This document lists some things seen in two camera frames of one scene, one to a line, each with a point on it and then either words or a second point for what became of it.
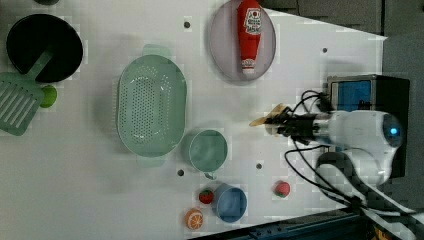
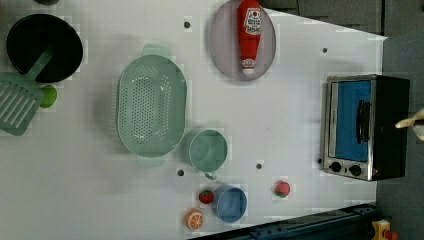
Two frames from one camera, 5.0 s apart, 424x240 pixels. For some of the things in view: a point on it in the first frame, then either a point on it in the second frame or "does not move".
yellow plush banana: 277,110 -> 411,121
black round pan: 31,35 does not move
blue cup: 230,202 does not move
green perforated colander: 151,104 does not move
